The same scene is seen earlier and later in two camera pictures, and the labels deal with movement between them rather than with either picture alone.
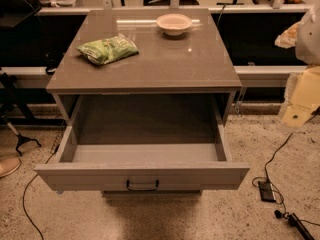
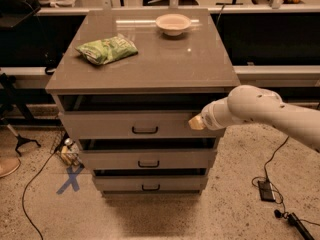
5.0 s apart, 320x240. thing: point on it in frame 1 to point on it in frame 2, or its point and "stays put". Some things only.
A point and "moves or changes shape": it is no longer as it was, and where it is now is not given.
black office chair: x=16 y=9 stays put
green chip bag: x=103 y=51 stays put
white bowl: x=173 y=23 stays put
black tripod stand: x=10 y=95 stays put
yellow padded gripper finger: x=287 y=39 to x=196 y=123
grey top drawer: x=143 y=142 moves or changes shape
